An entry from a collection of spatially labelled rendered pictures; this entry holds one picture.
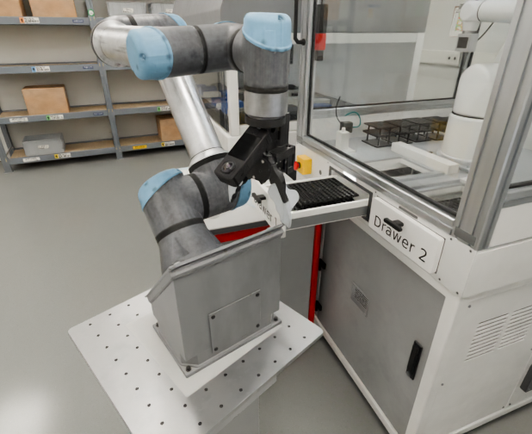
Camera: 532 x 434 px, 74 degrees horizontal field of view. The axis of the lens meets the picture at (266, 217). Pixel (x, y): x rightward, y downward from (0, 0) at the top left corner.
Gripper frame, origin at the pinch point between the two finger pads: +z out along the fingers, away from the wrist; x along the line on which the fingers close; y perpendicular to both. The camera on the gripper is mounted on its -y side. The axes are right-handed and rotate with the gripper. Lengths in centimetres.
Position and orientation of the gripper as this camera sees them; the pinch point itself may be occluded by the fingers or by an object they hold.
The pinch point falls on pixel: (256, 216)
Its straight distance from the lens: 70.9
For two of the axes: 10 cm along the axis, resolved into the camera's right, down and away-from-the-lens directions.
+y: 6.2, -4.0, 6.8
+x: -7.9, -3.5, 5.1
